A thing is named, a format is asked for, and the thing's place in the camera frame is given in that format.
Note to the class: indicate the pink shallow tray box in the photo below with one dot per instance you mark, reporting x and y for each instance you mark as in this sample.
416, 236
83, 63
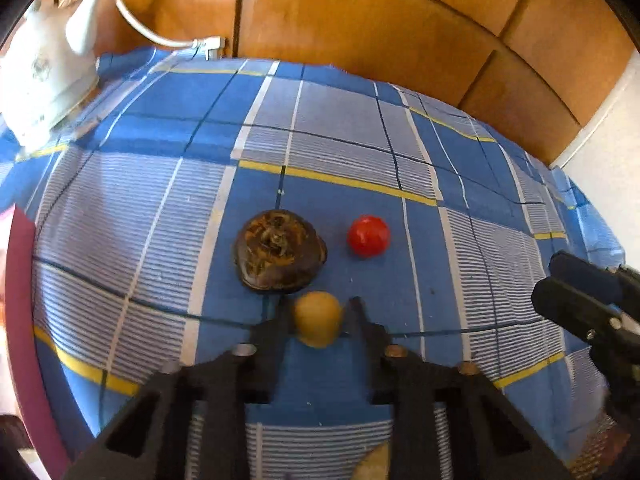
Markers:
30, 335

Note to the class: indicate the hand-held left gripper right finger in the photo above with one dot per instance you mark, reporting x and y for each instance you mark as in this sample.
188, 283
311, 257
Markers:
361, 330

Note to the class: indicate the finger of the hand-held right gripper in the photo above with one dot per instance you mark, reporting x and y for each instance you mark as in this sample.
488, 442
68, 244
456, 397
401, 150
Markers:
585, 275
570, 305

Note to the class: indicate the blue plaid tablecloth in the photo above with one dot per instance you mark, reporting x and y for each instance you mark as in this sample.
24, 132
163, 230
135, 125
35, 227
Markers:
150, 210

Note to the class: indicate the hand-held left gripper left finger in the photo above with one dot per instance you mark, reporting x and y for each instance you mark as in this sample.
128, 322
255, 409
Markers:
279, 330

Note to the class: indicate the pale yellow fruit chunk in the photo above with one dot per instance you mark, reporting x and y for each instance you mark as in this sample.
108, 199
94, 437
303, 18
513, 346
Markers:
374, 465

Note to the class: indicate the yellow-green round fruit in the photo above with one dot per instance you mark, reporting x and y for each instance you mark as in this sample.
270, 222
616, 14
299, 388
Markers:
317, 320

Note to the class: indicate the red cherry tomato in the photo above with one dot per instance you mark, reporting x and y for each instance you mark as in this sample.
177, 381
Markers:
369, 236

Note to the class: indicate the white power plug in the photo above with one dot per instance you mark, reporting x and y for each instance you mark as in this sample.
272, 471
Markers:
212, 43

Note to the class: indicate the white ceramic electric kettle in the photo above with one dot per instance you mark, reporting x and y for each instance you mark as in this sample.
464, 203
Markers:
45, 85

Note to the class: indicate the wooden panelled cabinet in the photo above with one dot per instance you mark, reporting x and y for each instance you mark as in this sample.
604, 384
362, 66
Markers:
375, 20

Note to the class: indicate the small dark water chestnut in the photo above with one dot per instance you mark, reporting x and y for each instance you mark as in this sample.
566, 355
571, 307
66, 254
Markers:
280, 255

